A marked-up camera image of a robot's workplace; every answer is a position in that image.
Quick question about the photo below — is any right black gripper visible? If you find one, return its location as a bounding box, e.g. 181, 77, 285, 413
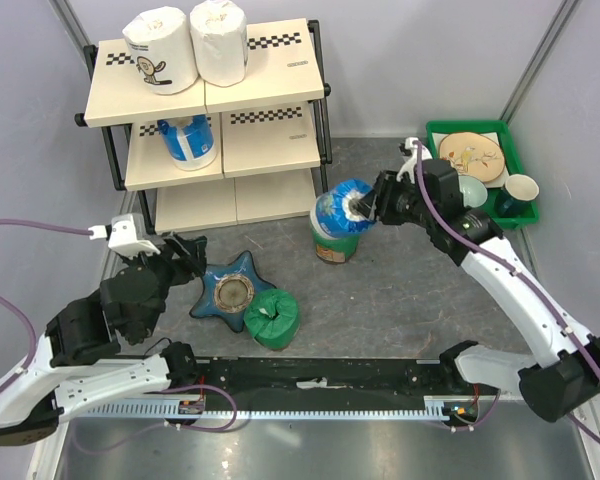
352, 168, 436, 229

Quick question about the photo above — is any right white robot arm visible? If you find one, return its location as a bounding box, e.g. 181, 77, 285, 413
350, 159, 600, 422

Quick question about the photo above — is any slotted cable duct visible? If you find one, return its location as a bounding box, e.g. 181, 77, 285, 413
72, 394, 476, 421

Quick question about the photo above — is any blue roll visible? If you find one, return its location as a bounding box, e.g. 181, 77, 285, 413
158, 114, 217, 171
310, 179, 374, 240

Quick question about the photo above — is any green roll near shelf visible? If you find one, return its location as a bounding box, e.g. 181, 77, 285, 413
312, 231, 360, 264

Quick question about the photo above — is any beige three-tier shelf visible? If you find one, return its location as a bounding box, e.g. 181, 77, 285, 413
75, 19, 331, 233

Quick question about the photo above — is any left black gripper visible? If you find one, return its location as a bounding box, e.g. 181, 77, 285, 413
122, 230, 210, 339

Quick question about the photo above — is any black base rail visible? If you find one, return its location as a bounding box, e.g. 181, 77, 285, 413
167, 357, 475, 403

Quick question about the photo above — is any bird-painted ceramic plate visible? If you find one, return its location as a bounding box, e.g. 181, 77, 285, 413
438, 132, 505, 183

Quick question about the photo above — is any celadon ceramic bowl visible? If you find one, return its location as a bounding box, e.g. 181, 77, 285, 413
458, 175, 488, 208

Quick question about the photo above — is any blue star-shaped dish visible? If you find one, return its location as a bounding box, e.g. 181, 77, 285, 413
189, 250, 276, 333

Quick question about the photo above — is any dark green white-lined cup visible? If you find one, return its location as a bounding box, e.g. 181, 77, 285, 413
494, 174, 540, 218

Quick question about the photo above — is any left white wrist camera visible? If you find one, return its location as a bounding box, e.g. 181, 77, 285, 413
88, 213, 160, 259

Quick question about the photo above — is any green plastic tray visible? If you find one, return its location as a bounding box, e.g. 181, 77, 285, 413
426, 120, 539, 230

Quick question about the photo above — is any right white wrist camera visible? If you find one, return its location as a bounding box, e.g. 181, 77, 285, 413
396, 137, 432, 184

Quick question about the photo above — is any green roll front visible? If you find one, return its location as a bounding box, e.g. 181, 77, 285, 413
243, 289, 300, 351

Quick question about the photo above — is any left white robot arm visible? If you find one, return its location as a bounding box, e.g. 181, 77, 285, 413
0, 234, 207, 447

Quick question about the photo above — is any white cartoon-print roll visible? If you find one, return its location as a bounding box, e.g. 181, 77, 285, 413
122, 6, 198, 95

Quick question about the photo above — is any plain white roll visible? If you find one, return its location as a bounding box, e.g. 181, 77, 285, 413
189, 1, 248, 87

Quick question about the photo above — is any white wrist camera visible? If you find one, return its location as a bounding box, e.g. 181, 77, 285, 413
396, 137, 432, 184
88, 213, 160, 259

